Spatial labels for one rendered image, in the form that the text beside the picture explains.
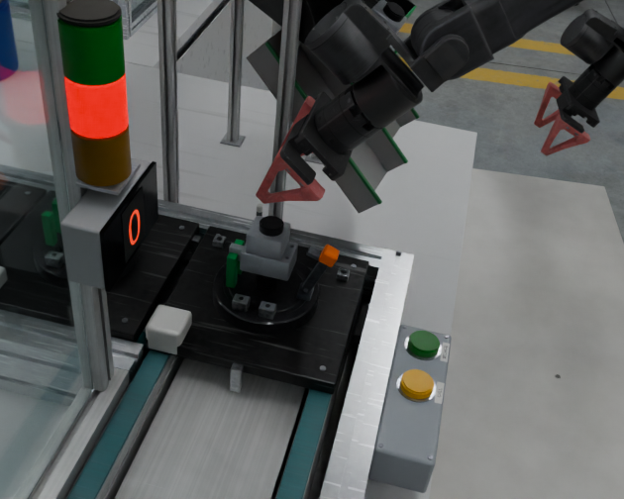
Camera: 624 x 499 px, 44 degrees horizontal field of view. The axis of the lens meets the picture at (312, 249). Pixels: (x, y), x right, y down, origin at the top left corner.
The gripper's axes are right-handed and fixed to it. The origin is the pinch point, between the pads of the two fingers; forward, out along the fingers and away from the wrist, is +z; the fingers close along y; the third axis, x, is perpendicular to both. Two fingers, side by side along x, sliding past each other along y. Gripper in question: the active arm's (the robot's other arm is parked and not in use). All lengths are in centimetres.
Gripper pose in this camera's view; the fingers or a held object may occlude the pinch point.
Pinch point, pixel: (275, 172)
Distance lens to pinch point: 90.7
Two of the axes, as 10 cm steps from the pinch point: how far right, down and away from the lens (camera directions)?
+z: -7.1, 4.4, 5.6
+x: 6.7, 6.7, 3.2
